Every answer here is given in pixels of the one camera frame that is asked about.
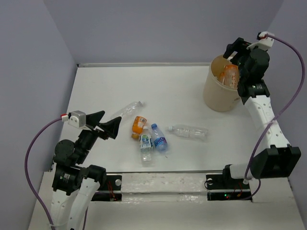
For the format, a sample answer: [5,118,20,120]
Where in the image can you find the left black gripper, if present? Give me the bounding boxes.
[76,109,122,162]

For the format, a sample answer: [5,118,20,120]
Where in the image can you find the orange tea bottle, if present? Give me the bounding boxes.
[224,64,239,90]
[217,72,226,85]

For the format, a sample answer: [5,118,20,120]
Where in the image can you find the clear bottle white cap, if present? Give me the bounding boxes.
[167,125,208,141]

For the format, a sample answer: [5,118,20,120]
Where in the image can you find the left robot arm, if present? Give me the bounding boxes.
[50,111,122,230]

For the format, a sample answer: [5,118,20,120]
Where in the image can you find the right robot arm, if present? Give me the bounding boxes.
[221,32,301,188]

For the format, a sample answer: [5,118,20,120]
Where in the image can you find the beige plastic bin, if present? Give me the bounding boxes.
[203,55,241,112]

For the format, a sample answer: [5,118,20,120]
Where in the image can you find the clear crushed bottle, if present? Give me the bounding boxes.
[110,101,146,125]

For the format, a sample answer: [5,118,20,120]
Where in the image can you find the orange juice bottle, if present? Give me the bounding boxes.
[131,116,147,139]

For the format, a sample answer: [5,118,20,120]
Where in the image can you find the green label water bottle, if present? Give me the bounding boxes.
[139,126,153,167]

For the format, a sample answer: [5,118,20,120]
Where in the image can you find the blue cap water bottle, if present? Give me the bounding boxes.
[151,123,168,153]

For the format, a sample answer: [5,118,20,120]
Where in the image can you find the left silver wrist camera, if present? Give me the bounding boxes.
[68,110,86,128]

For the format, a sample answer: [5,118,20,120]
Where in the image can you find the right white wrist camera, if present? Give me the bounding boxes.
[247,31,275,51]

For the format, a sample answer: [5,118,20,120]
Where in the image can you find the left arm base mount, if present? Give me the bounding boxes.
[92,174,122,202]

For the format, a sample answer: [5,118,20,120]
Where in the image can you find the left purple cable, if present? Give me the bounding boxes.
[24,113,69,228]

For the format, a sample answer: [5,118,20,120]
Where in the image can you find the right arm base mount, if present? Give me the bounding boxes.
[204,174,252,201]

